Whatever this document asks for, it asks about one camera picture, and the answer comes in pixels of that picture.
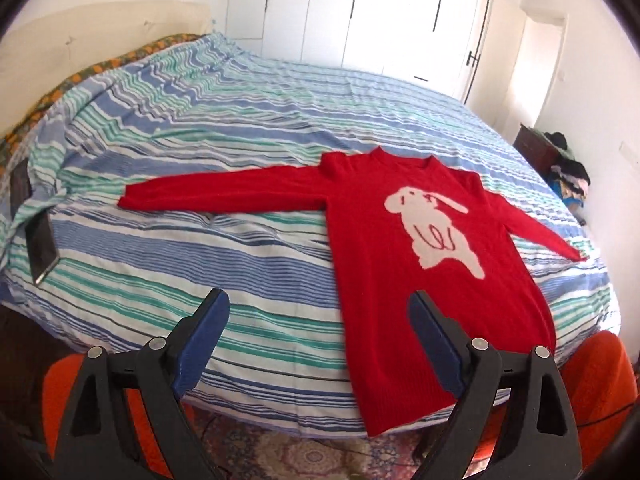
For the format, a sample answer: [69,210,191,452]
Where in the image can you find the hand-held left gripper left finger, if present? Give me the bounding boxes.
[50,287,231,480]

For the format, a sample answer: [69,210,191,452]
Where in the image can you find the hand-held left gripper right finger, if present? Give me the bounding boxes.
[407,290,586,480]

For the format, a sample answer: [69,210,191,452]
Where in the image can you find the red sweater with white rabbit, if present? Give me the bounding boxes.
[117,146,588,437]

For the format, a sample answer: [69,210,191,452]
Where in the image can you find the pile of clothes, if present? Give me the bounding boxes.
[542,131,593,211]

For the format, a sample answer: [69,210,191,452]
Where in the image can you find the patterned rug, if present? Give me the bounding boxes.
[190,405,451,480]

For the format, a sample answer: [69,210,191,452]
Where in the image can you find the orange pants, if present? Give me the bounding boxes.
[40,330,640,480]

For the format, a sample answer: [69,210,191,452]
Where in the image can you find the black tablet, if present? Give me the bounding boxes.
[25,211,61,286]

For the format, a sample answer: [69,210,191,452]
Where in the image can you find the dark wooden cabinet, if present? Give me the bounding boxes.
[515,124,561,176]

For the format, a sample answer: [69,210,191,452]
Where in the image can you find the dark brown flat case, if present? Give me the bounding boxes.
[10,162,34,212]

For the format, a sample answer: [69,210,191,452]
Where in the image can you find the blue green striped bedspread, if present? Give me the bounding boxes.
[0,32,623,436]

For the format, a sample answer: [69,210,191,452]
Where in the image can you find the cream headboard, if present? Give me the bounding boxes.
[0,2,213,136]

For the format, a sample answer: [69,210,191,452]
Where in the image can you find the white wardrobe doors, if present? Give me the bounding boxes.
[225,0,488,86]

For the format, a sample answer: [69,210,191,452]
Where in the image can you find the white door with black handle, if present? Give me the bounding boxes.
[461,0,501,106]

